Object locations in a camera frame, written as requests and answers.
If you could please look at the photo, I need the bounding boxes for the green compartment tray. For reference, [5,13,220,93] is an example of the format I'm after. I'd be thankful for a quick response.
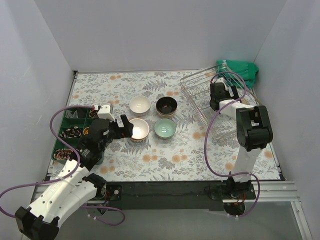
[51,107,98,165]

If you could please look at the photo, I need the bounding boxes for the green folded cloth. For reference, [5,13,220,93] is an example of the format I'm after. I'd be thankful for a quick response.
[216,59,259,89]

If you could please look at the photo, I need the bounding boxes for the coiled braided cord middle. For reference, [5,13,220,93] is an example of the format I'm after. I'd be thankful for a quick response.
[59,126,83,139]

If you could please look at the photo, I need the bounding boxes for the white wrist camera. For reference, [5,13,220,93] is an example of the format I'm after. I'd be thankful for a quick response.
[211,77,229,91]
[93,103,116,122]

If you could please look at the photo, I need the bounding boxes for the aluminium frame rail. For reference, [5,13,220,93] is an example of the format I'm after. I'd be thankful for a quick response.
[31,181,301,203]

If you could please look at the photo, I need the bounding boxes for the beige orange flower bowl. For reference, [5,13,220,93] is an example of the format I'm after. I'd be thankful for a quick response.
[241,98,250,105]

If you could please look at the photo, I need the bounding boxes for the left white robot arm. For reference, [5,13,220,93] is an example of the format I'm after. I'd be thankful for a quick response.
[14,114,134,240]

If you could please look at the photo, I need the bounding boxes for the orange plastic bowl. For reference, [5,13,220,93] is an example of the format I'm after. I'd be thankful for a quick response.
[130,118,150,139]

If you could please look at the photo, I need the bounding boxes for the floral tablecloth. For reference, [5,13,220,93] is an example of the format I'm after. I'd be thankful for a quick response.
[49,70,282,182]

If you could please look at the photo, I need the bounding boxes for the plain white bowl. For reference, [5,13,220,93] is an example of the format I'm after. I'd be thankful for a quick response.
[129,95,151,117]

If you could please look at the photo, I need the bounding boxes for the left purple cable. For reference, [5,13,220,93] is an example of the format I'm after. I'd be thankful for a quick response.
[0,105,126,226]

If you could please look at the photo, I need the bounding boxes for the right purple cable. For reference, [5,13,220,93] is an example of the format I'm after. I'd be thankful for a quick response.
[203,71,262,218]

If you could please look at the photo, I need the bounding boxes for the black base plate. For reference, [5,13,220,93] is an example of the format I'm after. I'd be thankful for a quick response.
[106,180,256,211]

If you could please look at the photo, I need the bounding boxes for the white blue striped bowl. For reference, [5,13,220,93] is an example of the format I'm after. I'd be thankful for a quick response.
[130,136,148,143]

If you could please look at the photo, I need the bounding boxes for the clear plastic bag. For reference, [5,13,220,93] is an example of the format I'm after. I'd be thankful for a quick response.
[65,110,78,119]

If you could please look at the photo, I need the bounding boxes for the beige gold dotted bowl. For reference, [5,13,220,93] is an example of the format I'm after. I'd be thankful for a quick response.
[156,96,178,116]

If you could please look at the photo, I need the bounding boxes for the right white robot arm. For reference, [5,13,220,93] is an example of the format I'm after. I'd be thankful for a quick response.
[209,82,273,199]

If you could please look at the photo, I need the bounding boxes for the metal wire dish rack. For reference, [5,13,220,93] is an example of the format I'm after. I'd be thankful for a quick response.
[180,63,262,143]

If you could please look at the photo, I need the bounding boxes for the pale green checked bowl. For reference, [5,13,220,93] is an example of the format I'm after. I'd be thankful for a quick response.
[154,118,177,139]

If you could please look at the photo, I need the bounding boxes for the coiled braided cord bottom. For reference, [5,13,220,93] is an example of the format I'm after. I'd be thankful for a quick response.
[53,148,75,161]

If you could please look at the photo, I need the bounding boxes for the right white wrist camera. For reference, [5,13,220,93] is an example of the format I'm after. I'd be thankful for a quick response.
[211,77,229,91]

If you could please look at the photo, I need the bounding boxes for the purple cable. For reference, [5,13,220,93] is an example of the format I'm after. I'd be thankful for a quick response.
[0,105,126,226]
[203,71,262,218]

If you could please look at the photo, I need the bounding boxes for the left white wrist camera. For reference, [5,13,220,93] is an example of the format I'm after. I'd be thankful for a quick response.
[93,103,116,122]

